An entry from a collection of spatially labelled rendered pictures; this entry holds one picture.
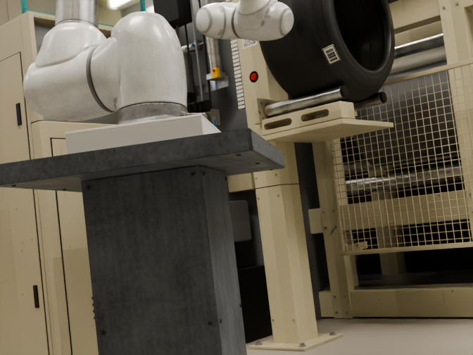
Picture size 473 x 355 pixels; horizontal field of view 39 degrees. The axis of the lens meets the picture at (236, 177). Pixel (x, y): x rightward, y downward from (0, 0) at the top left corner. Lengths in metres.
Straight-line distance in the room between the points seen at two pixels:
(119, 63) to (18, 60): 0.97
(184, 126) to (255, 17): 0.67
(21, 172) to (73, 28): 0.43
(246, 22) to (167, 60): 0.52
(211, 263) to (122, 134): 0.31
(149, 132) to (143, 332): 0.39
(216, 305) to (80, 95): 0.55
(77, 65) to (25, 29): 0.87
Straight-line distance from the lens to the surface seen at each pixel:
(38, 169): 1.27
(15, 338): 2.46
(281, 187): 2.57
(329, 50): 2.29
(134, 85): 1.41
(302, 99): 2.42
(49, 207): 2.24
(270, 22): 1.87
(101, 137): 1.34
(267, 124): 2.49
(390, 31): 2.68
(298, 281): 2.60
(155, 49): 1.43
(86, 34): 1.57
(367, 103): 2.60
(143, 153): 1.19
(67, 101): 1.52
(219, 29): 1.97
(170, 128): 1.29
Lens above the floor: 0.49
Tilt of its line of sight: 4 degrees up
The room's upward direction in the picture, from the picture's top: 7 degrees counter-clockwise
